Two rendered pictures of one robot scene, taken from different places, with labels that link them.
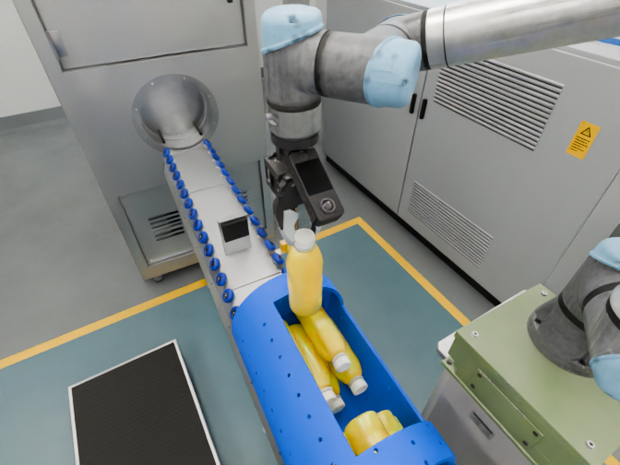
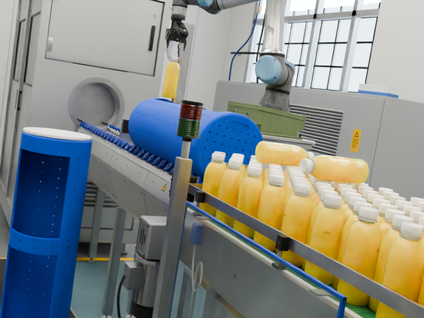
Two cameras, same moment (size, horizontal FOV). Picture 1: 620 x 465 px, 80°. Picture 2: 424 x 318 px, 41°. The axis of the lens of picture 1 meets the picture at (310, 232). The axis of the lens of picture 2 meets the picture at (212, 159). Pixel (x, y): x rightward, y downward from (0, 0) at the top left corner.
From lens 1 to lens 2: 243 cm
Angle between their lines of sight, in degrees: 37
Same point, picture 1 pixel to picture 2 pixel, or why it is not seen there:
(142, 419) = not seen: hidden behind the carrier
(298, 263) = (170, 64)
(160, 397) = not seen: hidden behind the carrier
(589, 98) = (354, 115)
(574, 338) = (266, 94)
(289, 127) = (176, 10)
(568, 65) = (344, 100)
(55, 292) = not seen: outside the picture
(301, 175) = (177, 24)
